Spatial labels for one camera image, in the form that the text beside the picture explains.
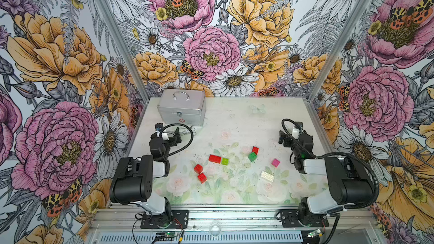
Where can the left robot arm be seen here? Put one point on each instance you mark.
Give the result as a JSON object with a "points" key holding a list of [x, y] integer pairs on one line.
{"points": [[133, 179]]}

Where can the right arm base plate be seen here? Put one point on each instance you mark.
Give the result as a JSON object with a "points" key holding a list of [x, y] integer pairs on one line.
{"points": [[291, 218]]}

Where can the aluminium front rail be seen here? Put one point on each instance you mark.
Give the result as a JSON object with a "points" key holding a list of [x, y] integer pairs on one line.
{"points": [[232, 224]]}

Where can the red square lego brick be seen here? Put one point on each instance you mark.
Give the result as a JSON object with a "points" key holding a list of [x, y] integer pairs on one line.
{"points": [[202, 178], [198, 169]]}

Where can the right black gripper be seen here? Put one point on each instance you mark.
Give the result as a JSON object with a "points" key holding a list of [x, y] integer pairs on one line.
{"points": [[287, 136]]}

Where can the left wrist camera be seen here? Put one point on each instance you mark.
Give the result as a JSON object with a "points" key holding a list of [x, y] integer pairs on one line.
{"points": [[159, 127]]}

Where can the red tall lego brick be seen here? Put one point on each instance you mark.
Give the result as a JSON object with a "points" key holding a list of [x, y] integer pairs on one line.
{"points": [[255, 150]]}

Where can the red long lego brick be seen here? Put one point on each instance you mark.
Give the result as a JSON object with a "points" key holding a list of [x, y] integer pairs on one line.
{"points": [[215, 159]]}

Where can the white long lego brick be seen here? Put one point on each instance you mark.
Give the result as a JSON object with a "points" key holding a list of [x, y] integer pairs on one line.
{"points": [[267, 176]]}

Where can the silver metal case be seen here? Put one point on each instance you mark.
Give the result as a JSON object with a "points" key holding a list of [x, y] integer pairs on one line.
{"points": [[183, 106]]}

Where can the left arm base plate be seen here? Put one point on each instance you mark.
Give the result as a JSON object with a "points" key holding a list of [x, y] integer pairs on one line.
{"points": [[177, 220]]}

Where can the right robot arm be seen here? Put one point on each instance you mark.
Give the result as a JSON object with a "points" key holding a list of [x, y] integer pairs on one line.
{"points": [[352, 183]]}

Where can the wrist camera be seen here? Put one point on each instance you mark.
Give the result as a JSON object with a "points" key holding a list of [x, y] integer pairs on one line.
{"points": [[159, 127], [296, 131]]}

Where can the lime green lego brick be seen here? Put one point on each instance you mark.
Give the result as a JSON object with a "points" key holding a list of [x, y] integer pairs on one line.
{"points": [[225, 161]]}

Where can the pink lego brick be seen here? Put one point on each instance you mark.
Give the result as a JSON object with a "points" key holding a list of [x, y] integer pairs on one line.
{"points": [[275, 163]]}

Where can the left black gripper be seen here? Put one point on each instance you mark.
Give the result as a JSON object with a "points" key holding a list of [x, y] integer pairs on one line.
{"points": [[172, 139]]}

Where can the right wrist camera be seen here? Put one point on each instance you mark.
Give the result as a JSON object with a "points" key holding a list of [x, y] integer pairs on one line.
{"points": [[296, 131]]}

